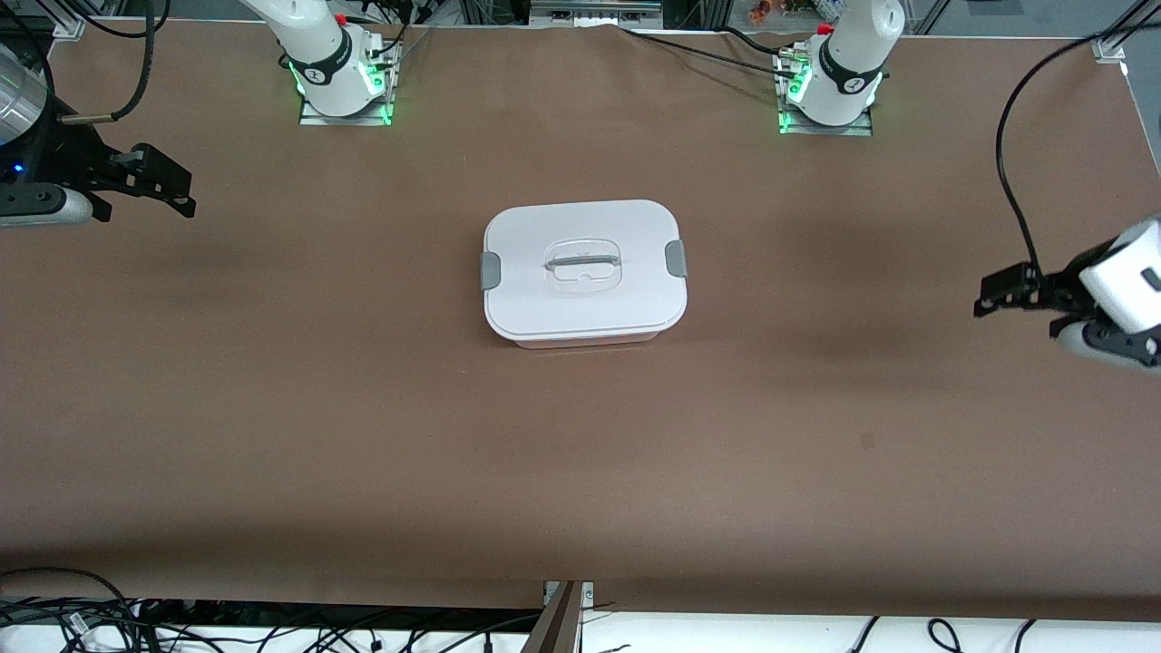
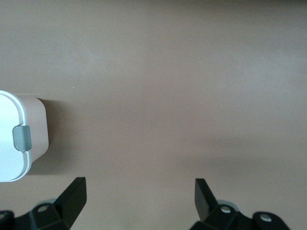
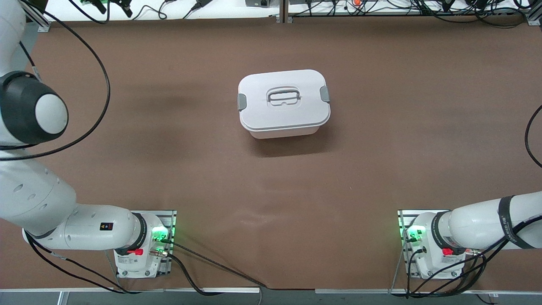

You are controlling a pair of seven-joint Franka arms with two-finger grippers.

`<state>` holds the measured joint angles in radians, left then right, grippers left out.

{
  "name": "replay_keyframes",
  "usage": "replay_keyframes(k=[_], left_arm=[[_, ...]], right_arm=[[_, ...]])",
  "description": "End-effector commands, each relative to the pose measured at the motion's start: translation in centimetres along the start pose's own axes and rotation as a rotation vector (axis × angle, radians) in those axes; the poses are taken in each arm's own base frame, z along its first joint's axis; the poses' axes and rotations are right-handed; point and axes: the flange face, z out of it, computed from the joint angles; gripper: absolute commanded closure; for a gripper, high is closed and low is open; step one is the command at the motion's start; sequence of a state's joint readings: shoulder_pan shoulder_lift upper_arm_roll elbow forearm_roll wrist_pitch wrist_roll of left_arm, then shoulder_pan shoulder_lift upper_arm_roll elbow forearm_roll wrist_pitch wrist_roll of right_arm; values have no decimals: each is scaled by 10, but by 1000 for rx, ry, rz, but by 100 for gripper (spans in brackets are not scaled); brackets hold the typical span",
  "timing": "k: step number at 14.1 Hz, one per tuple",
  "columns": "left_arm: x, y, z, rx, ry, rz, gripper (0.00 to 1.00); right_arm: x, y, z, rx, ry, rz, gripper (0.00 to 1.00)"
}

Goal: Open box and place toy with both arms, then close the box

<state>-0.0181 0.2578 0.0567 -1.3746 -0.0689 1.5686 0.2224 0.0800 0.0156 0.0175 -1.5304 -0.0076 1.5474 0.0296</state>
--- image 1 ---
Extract white box lid grey latches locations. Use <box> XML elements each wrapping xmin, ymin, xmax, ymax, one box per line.
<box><xmin>481</xmin><ymin>199</ymin><xmax>688</xmax><ymax>342</ymax></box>

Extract translucent plastic storage box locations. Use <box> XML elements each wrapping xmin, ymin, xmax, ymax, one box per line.
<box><xmin>494</xmin><ymin>325</ymin><xmax>669</xmax><ymax>352</ymax></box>

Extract brown table cover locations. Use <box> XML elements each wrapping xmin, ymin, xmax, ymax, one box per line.
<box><xmin>0</xmin><ymin>20</ymin><xmax>1161</xmax><ymax>623</ymax></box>

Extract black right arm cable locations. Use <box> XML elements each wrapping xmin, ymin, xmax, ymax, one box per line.
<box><xmin>0</xmin><ymin>0</ymin><xmax>173</xmax><ymax>125</ymax></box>

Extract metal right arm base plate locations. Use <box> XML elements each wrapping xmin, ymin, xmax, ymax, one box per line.
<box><xmin>298</xmin><ymin>41</ymin><xmax>401</xmax><ymax>127</ymax></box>

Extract aluminium frame profile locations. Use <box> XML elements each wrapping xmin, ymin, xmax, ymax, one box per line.
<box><xmin>1092</xmin><ymin>0</ymin><xmax>1161</xmax><ymax>64</ymax></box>

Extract black looped floor cable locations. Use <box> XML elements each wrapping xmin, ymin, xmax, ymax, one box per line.
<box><xmin>0</xmin><ymin>567</ymin><xmax>139</xmax><ymax>636</ymax></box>

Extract long black table cable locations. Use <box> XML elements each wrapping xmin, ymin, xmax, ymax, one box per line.
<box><xmin>620</xmin><ymin>25</ymin><xmax>801</xmax><ymax>75</ymax></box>

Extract grey metal rail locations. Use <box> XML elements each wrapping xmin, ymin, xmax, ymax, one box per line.
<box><xmin>530</xmin><ymin>0</ymin><xmax>664</xmax><ymax>28</ymax></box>

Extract small metal bracket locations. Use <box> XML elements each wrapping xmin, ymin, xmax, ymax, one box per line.
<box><xmin>543</xmin><ymin>580</ymin><xmax>596</xmax><ymax>629</ymax></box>

